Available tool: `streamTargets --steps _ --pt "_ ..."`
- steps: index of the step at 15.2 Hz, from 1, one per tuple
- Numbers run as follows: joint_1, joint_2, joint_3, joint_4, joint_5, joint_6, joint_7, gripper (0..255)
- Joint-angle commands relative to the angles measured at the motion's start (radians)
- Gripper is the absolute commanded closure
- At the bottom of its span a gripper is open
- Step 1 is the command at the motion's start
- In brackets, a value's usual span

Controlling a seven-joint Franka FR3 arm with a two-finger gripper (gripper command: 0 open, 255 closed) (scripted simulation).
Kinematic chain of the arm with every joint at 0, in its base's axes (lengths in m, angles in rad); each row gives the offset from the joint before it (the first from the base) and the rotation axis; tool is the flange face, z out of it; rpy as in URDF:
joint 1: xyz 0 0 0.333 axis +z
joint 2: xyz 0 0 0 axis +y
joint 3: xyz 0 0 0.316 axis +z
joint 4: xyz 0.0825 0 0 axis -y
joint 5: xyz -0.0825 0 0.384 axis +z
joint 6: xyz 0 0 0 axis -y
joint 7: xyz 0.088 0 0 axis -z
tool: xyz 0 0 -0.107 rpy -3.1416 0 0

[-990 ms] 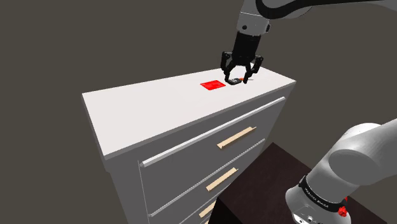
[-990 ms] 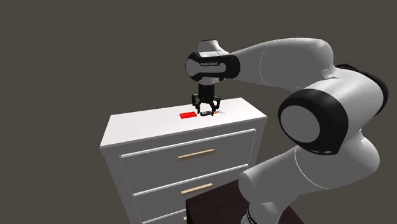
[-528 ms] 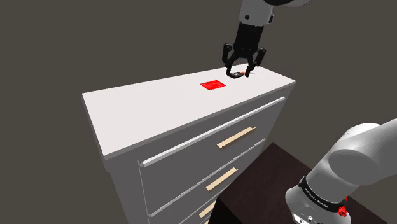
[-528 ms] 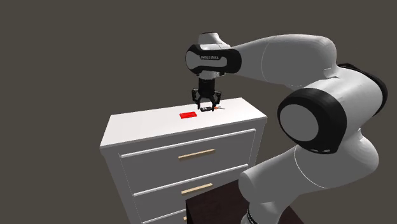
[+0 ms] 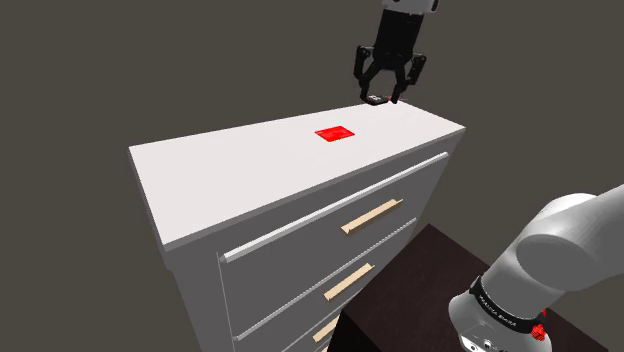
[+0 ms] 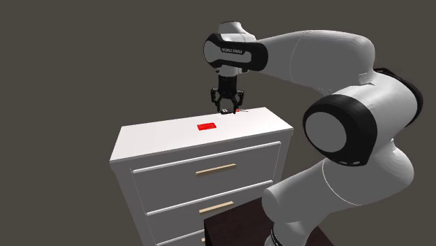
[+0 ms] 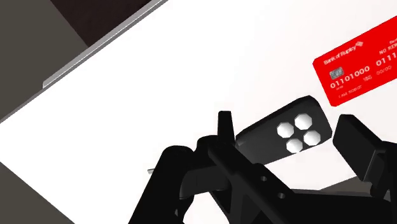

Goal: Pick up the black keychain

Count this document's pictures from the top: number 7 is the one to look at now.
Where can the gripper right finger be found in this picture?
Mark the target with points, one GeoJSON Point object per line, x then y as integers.
{"type": "Point", "coordinates": [356, 145]}

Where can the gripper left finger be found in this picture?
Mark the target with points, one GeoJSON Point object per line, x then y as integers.
{"type": "Point", "coordinates": [186, 167]}

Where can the white table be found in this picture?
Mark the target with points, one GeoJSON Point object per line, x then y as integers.
{"type": "Point", "coordinates": [155, 93]}

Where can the black remote control white buttons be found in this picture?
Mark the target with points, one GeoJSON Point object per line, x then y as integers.
{"type": "Point", "coordinates": [263, 141]}

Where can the red bank card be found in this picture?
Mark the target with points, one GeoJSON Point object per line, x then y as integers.
{"type": "Point", "coordinates": [359, 62]}

